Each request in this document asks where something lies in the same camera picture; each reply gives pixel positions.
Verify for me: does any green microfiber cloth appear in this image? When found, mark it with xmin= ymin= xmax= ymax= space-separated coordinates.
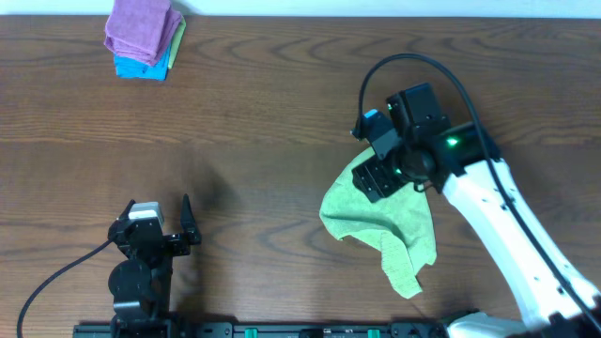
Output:
xmin=319 ymin=148 xmax=437 ymax=299

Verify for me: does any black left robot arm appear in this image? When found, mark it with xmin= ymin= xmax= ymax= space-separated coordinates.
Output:
xmin=108 ymin=194 xmax=202 ymax=337

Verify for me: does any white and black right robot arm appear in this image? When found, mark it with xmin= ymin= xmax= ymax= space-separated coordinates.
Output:
xmin=352 ymin=84 xmax=600 ymax=337

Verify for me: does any folded blue cloth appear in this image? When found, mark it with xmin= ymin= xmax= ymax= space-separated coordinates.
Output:
xmin=114 ymin=47 xmax=171 ymax=81

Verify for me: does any folded yellow-green cloth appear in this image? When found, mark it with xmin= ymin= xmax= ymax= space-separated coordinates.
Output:
xmin=168 ymin=17 xmax=186 ymax=69

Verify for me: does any folded purple cloth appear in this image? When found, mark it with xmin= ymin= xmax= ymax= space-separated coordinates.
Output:
xmin=104 ymin=0 xmax=183 ymax=67

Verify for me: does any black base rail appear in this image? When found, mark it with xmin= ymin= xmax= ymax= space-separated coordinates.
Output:
xmin=72 ymin=322 xmax=449 ymax=338

